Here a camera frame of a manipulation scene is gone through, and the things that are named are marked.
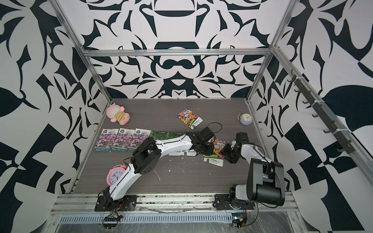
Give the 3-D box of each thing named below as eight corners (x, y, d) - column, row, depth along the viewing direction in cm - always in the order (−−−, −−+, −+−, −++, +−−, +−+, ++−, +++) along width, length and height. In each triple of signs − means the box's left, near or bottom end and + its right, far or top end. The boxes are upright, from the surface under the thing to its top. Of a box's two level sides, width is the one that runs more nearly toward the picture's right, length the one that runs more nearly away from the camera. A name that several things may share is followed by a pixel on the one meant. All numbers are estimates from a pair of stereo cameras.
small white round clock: (238, 126, 108) (240, 122, 103) (235, 116, 113) (237, 112, 109) (250, 126, 108) (253, 122, 103) (247, 116, 113) (250, 112, 109)
